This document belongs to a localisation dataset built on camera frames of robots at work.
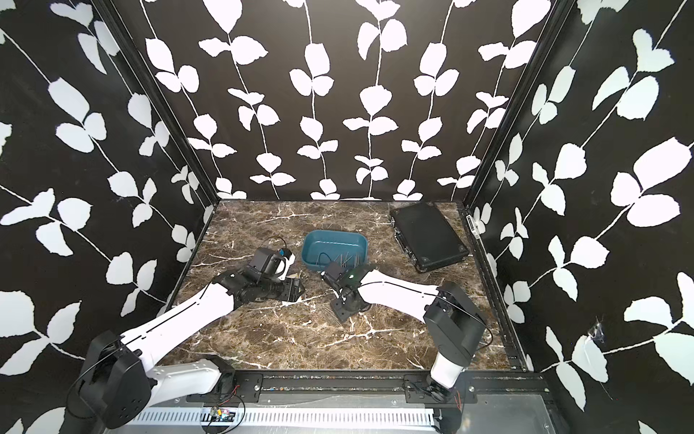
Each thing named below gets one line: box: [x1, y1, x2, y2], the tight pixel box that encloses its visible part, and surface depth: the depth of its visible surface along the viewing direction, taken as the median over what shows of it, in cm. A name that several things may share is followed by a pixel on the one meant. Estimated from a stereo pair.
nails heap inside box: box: [333, 250, 361, 269], surface depth 103 cm
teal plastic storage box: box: [300, 229, 370, 271], surface depth 106 cm
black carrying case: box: [389, 201, 470, 274], surface depth 109 cm
